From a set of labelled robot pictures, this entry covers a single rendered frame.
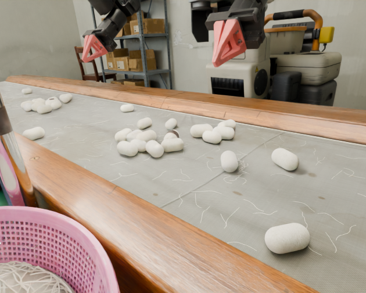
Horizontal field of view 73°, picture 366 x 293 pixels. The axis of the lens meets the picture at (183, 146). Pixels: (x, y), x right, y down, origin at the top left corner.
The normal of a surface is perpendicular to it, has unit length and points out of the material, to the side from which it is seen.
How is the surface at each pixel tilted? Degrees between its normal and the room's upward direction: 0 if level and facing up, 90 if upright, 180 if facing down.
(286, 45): 92
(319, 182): 0
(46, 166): 0
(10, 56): 89
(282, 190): 0
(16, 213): 75
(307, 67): 90
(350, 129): 45
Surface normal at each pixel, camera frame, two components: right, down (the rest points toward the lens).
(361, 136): -0.49, -0.42
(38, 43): 0.70, 0.24
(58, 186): -0.05, -0.92
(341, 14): -0.71, 0.32
